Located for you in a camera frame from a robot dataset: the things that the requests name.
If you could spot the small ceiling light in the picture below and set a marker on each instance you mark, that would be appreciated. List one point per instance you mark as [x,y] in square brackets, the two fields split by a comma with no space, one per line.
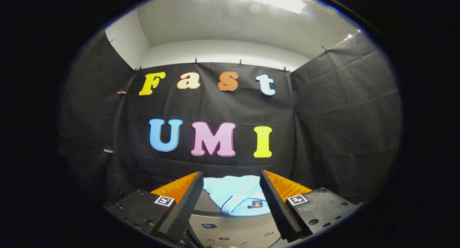
[351,35]

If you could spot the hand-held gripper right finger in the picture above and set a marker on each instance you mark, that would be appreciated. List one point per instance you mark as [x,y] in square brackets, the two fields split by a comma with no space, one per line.
[276,208]

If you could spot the grey washing machine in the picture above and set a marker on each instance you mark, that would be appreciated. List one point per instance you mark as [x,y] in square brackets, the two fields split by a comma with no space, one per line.
[233,228]

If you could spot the black backdrop cloth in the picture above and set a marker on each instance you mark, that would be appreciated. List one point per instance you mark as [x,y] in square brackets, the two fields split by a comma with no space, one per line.
[215,108]

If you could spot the light blue shirt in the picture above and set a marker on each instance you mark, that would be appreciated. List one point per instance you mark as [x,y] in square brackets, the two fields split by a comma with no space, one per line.
[233,194]

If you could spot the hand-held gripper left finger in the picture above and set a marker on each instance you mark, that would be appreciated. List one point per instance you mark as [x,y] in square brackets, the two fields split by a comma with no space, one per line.
[187,205]

